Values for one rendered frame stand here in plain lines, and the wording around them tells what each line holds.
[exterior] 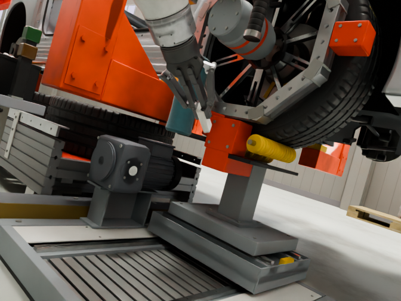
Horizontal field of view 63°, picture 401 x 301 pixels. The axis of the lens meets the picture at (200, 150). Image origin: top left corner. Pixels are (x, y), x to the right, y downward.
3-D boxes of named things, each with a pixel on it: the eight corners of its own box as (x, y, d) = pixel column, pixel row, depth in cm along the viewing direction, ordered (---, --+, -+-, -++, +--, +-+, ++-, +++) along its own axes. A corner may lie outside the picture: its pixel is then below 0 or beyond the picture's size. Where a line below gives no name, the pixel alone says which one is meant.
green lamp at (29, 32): (39, 44, 96) (43, 31, 96) (25, 38, 93) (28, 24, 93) (34, 44, 99) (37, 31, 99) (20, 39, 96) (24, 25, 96)
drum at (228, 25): (272, 64, 108) (284, 22, 108) (236, 37, 92) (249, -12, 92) (238, 63, 118) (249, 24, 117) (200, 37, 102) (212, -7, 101)
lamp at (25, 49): (35, 61, 96) (39, 48, 96) (21, 55, 93) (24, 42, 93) (30, 60, 99) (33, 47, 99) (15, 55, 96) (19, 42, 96)
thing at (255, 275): (304, 280, 121) (311, 255, 121) (253, 297, 94) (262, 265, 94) (205, 230, 154) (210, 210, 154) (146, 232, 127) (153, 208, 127)
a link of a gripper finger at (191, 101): (181, 69, 68) (174, 70, 69) (195, 112, 76) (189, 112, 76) (185, 60, 71) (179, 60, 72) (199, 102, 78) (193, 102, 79)
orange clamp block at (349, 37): (336, 56, 96) (369, 57, 90) (327, 45, 90) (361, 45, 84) (343, 33, 95) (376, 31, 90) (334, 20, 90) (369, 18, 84)
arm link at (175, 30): (181, 15, 57) (191, 46, 61) (194, -4, 64) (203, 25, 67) (136, 24, 61) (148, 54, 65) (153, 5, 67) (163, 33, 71)
